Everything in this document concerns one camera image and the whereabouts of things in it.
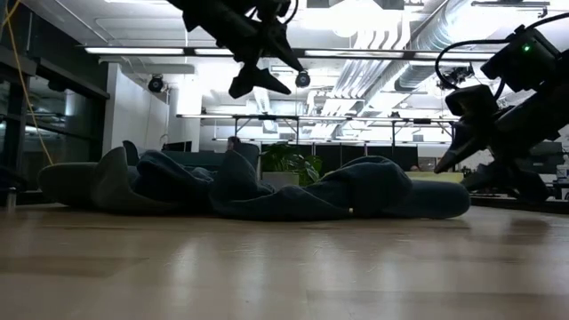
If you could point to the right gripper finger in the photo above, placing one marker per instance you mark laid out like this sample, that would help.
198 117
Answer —
462 144
511 180

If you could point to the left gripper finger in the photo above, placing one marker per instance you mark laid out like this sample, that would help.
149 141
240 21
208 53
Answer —
284 46
255 80

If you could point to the navy cap white label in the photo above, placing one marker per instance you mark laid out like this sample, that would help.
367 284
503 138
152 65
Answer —
382 186

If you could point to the blue denim cap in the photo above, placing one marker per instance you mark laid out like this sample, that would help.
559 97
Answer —
169 178

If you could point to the grey cap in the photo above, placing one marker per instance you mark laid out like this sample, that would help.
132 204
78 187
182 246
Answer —
75 186

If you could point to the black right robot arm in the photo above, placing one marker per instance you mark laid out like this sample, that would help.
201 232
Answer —
524 62

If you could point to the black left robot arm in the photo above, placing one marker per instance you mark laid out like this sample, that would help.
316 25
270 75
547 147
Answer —
191 9

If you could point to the black ceiling spotlight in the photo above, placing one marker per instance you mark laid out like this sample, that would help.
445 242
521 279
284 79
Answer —
302 79
155 83

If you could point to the long ceiling strip light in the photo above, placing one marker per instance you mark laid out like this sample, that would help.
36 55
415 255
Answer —
213 51
133 50
453 55
355 53

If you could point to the person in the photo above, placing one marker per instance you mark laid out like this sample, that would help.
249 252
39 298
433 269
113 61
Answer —
234 143

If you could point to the green potted plant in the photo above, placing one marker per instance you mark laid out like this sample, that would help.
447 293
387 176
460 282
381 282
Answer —
289 162

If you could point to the dark office chair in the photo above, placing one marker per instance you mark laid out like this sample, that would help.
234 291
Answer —
130 153

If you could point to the black station frame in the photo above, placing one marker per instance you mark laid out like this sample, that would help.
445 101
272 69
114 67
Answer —
266 117

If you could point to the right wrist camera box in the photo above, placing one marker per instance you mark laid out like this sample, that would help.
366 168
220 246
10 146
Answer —
471 101

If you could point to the silver ventilation duct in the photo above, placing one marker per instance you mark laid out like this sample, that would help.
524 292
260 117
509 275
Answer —
427 53

